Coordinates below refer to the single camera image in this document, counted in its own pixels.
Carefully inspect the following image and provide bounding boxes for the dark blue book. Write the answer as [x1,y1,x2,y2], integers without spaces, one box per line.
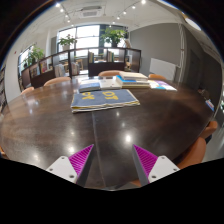
[78,81,102,94]

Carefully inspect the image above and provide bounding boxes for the tall wall bookshelf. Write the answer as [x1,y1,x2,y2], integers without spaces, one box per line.
[0,64,8,114]

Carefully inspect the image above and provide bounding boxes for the large potted plant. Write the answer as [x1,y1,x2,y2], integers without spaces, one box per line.
[99,28,128,48]

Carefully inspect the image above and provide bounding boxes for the small potted plant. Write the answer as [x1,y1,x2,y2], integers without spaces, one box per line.
[57,33,78,52]

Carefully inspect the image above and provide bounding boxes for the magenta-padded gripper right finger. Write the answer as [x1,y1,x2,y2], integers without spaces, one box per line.
[131,143,181,187]

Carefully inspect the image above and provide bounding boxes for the ceiling spot lights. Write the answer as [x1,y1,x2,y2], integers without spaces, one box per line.
[54,0,148,24]

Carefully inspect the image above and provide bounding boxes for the dark open shelf unit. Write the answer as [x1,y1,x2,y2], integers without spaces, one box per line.
[17,47,142,89]

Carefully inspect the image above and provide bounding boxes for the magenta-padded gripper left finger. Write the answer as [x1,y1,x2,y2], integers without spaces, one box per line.
[45,143,95,188]

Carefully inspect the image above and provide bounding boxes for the orange chairs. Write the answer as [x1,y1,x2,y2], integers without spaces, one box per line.
[0,69,219,188]

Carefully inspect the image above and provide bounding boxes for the ceiling air conditioner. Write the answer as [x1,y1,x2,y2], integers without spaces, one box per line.
[78,4,104,18]

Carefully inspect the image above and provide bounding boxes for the large blue book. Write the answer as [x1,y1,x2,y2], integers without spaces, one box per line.
[115,74,152,90]

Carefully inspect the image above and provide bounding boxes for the white wall radiator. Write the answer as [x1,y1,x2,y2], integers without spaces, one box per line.
[148,57,178,82]

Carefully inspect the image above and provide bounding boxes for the purple booklet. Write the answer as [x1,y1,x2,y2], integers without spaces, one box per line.
[154,79,178,92]

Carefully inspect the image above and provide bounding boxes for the colourful booklet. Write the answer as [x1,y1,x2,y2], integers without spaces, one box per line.
[148,79,167,90]

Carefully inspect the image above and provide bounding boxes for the beige book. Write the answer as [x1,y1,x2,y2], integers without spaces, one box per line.
[118,70,149,83]

